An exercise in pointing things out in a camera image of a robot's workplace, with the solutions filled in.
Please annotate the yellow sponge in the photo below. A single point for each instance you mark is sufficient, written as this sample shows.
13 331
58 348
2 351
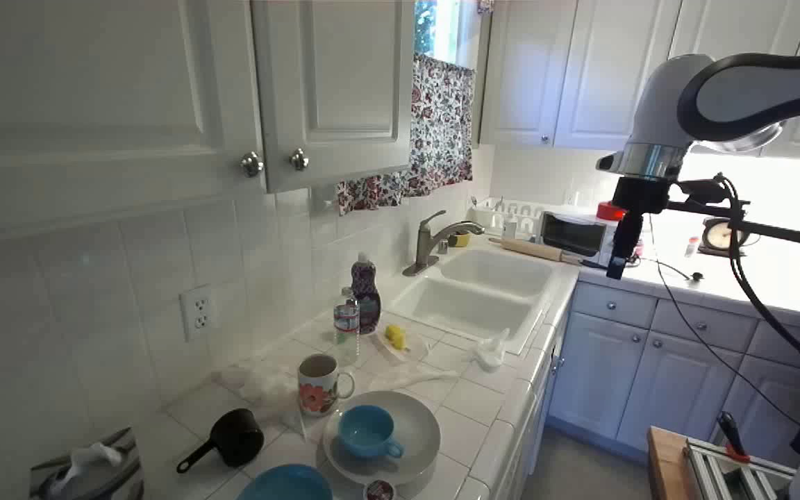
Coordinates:
397 338

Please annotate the white lower cabinets with knobs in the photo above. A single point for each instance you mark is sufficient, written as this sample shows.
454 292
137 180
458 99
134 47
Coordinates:
661 372

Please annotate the white double sink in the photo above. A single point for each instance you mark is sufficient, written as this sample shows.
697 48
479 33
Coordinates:
474 308

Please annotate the white under-counter cabinet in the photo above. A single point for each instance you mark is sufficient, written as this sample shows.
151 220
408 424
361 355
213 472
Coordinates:
526 427

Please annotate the white corner upper cabinets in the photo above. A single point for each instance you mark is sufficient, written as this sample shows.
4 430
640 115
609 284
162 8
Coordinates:
605 66

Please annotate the small black pot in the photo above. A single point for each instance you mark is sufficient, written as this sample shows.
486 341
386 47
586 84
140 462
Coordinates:
237 438

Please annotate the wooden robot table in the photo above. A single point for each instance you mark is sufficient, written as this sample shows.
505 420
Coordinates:
669 469

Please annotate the crumpled clear plastic piece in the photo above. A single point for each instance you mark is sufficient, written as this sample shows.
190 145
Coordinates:
497 351

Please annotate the teal cup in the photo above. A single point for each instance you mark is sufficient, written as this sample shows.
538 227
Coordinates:
365 431

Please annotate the purple dish soap bottle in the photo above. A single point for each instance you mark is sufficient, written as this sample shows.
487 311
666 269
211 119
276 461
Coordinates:
365 297

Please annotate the wooden rolling pin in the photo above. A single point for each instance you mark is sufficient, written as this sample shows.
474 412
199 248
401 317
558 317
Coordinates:
529 248

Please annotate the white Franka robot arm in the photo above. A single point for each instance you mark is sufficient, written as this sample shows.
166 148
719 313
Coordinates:
669 113

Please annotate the white upper cabinet with knobs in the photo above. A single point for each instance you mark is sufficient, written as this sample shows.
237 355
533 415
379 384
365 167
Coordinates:
95 102

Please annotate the metal faucet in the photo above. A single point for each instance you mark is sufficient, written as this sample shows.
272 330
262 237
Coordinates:
426 244

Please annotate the black camera boom stand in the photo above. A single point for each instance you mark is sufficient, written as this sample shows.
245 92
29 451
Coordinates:
780 230

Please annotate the floral curtain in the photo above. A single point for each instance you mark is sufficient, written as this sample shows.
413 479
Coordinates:
444 130

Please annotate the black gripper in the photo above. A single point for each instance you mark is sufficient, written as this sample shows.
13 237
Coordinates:
638 198

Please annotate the blue bowl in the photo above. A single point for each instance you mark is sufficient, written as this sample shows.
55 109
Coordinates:
287 484

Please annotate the white power outlet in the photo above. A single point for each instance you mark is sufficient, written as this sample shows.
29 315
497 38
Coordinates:
201 313

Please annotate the floral ceramic mug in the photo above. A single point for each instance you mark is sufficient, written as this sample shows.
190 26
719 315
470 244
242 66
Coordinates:
319 388

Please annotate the clear water bottle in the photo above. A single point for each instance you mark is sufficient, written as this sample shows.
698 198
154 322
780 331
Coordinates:
345 323

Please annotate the black toaster oven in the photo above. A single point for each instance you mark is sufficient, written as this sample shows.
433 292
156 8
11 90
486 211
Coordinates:
574 234

